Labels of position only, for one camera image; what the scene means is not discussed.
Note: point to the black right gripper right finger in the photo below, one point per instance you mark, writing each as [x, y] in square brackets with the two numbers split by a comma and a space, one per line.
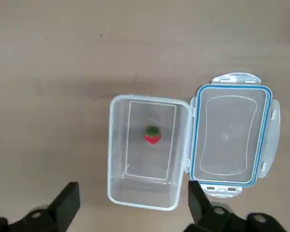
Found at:
[207, 212]

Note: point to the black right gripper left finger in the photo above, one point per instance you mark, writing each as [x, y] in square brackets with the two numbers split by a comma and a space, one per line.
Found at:
[55, 212]

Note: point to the red toy strawberry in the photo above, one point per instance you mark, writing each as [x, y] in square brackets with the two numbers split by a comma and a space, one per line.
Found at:
[153, 135]

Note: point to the clear plastic box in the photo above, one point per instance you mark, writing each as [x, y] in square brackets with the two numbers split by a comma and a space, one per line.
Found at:
[147, 154]

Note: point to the clear lid with blue seal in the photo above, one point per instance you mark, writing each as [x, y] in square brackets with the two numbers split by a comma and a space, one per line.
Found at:
[234, 135]

